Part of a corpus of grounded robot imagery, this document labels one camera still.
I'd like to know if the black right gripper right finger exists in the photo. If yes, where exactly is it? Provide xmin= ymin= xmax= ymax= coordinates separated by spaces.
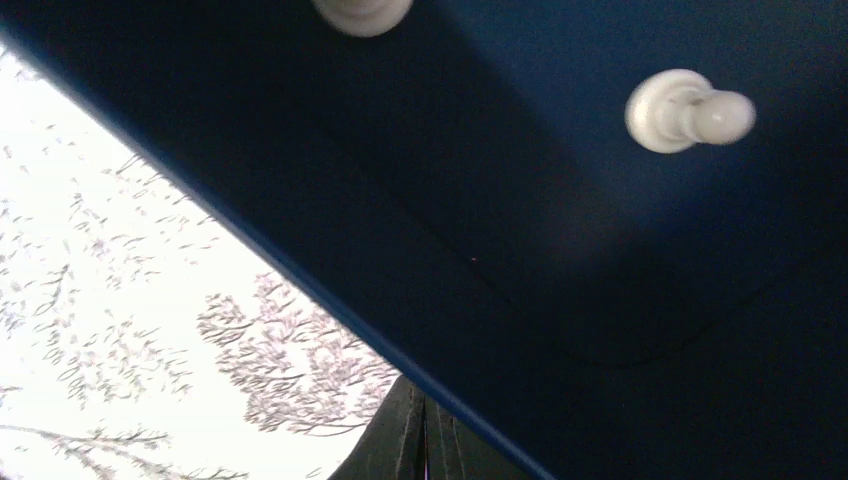
xmin=424 ymin=397 xmax=530 ymax=480

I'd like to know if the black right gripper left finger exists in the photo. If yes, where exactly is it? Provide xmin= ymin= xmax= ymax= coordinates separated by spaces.
xmin=330 ymin=376 xmax=425 ymax=480

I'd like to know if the blue plastic piece tray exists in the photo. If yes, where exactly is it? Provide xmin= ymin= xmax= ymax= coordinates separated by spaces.
xmin=1 ymin=1 xmax=847 ymax=479

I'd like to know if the floral patterned table mat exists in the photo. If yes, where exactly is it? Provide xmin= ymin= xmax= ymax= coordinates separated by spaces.
xmin=1 ymin=47 xmax=398 ymax=479

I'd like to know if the white pawn in tray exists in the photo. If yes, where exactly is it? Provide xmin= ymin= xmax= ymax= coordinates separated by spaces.
xmin=624 ymin=69 xmax=757 ymax=154

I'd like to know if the white piece at tray edge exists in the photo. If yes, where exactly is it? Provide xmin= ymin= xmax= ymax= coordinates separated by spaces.
xmin=311 ymin=0 xmax=413 ymax=38

